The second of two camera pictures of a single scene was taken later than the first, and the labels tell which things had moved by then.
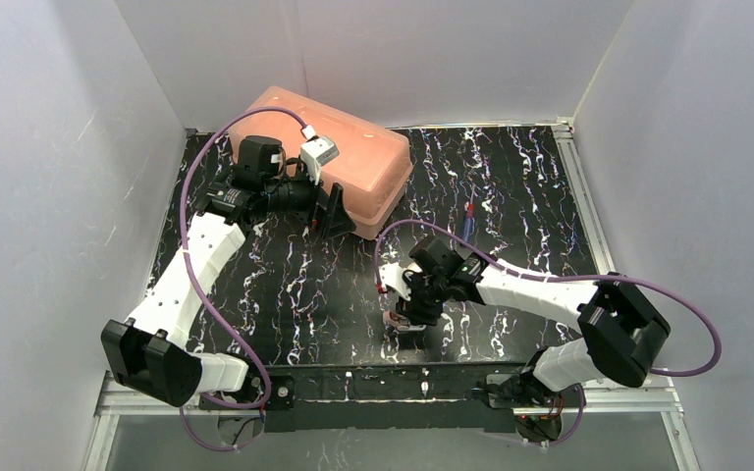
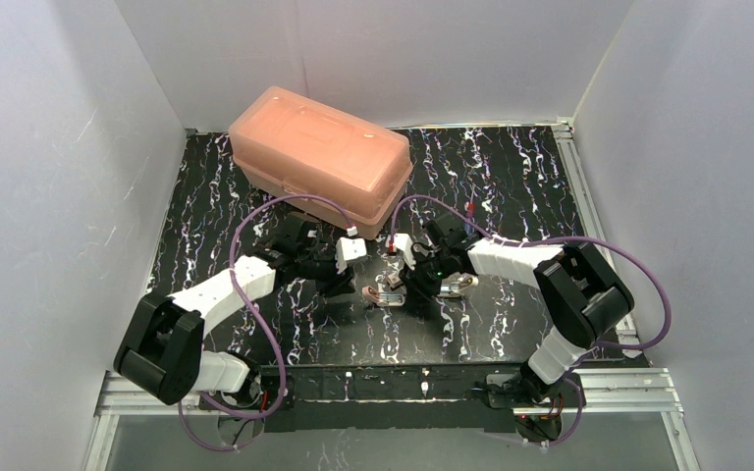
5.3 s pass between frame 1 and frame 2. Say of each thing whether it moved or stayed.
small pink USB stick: moved
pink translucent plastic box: stayed
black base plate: stayed
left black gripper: moved
